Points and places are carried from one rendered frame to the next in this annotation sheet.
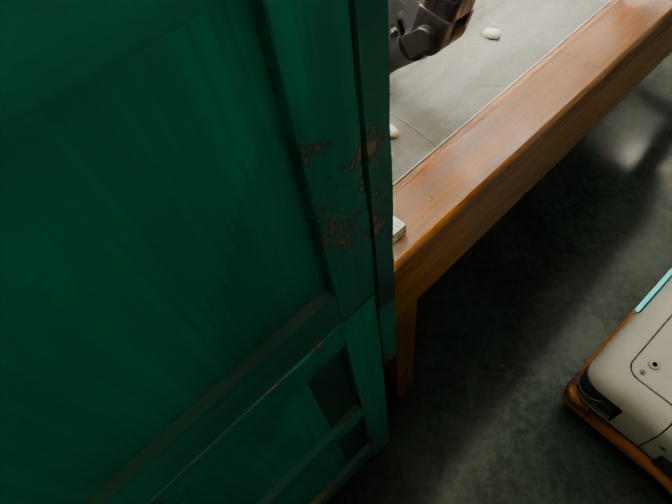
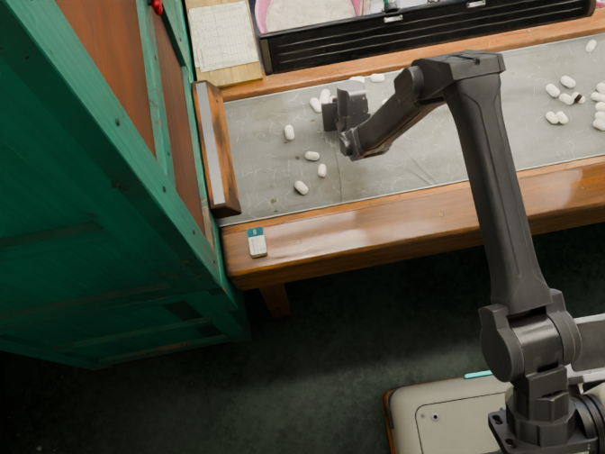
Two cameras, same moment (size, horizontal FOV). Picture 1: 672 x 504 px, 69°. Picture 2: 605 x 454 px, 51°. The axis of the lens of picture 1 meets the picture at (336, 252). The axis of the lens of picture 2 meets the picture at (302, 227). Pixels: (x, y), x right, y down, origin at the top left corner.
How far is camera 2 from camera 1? 81 cm
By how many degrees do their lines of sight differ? 20
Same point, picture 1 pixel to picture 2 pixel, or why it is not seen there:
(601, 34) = (526, 190)
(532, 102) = (423, 214)
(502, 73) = (437, 171)
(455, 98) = (387, 171)
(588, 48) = not seen: hidden behind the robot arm
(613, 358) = (413, 394)
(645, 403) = (406, 434)
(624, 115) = not seen: outside the picture
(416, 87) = not seen: hidden behind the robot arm
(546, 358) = (403, 360)
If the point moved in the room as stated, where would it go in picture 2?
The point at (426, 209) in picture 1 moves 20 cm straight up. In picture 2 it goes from (291, 248) to (285, 220)
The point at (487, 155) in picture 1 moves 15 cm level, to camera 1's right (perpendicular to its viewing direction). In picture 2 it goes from (357, 235) to (424, 261)
